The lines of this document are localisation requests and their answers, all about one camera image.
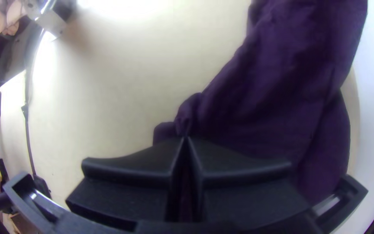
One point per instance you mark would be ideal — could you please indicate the dark t-shirt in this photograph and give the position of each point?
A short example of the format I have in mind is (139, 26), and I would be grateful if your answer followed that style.
(271, 97)

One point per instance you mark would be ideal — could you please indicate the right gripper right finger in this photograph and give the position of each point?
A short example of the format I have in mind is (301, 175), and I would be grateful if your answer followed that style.
(255, 198)

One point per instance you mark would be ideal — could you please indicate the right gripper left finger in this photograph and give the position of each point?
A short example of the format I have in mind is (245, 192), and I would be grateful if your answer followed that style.
(125, 195)

